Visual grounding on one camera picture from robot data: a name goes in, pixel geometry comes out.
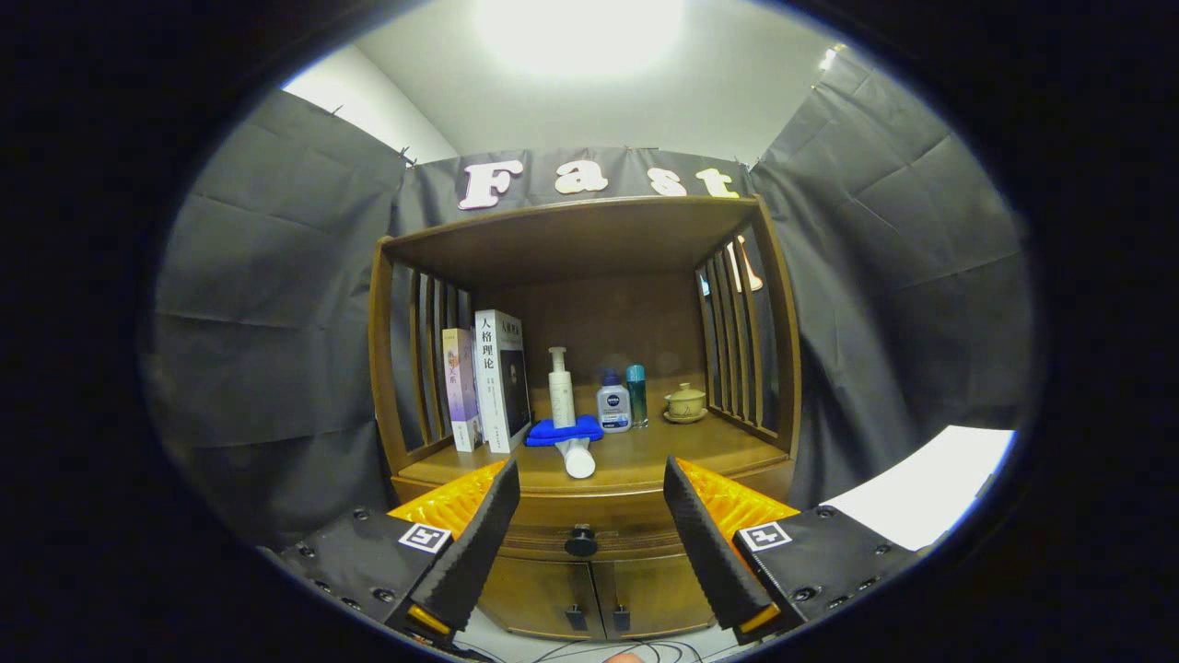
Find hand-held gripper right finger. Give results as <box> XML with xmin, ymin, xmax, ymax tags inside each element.
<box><xmin>663</xmin><ymin>456</ymin><xmax>922</xmax><ymax>646</ymax></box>

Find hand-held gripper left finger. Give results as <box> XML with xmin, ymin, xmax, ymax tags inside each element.
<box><xmin>276</xmin><ymin>458</ymin><xmax>522</xmax><ymax>657</ymax></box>

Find wooden drawer with black knob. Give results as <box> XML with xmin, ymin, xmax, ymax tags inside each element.
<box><xmin>391</xmin><ymin>460</ymin><xmax>795</xmax><ymax>561</ymax></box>

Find white and green tube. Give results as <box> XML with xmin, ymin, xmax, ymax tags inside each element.
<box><xmin>556</xmin><ymin>437</ymin><xmax>597</xmax><ymax>480</ymax></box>

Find wooden cabinet door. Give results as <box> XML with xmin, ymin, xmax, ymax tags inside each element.
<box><xmin>479</xmin><ymin>557</ymin><xmax>604</xmax><ymax>641</ymax></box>
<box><xmin>591</xmin><ymin>552</ymin><xmax>719</xmax><ymax>638</ymax></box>

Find wooden countertop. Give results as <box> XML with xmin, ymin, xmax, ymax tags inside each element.
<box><xmin>396</xmin><ymin>405</ymin><xmax>793</xmax><ymax>491</ymax></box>

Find wooden cabinet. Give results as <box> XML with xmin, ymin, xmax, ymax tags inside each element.
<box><xmin>368</xmin><ymin>195</ymin><xmax>802</xmax><ymax>641</ymax></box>

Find blue folded cloth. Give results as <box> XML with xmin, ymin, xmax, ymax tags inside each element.
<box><xmin>525</xmin><ymin>414</ymin><xmax>605</xmax><ymax>448</ymax></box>

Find yellow lidded teacup with saucer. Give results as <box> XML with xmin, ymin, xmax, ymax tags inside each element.
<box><xmin>663</xmin><ymin>382</ymin><xmax>708</xmax><ymax>425</ymax></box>

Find purple book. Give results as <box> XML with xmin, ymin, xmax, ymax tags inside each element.
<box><xmin>441</xmin><ymin>328</ymin><xmax>484</xmax><ymax>453</ymax></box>

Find white book with portrait cover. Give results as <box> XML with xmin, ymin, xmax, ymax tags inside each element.
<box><xmin>473</xmin><ymin>309</ymin><xmax>532</xmax><ymax>454</ymax></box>

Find clear bottle with blue pump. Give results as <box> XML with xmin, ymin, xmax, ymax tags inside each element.
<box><xmin>596</xmin><ymin>368</ymin><xmax>633</xmax><ymax>434</ymax></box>

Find white pump bottle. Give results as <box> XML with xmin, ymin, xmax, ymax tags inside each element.
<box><xmin>547</xmin><ymin>346</ymin><xmax>577</xmax><ymax>429</ymax></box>

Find white table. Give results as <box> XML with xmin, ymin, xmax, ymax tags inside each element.
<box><xmin>820</xmin><ymin>425</ymin><xmax>1016</xmax><ymax>552</ymax></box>

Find black cables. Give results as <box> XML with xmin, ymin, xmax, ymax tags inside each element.
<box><xmin>461</xmin><ymin>638</ymin><xmax>729</xmax><ymax>663</ymax></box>

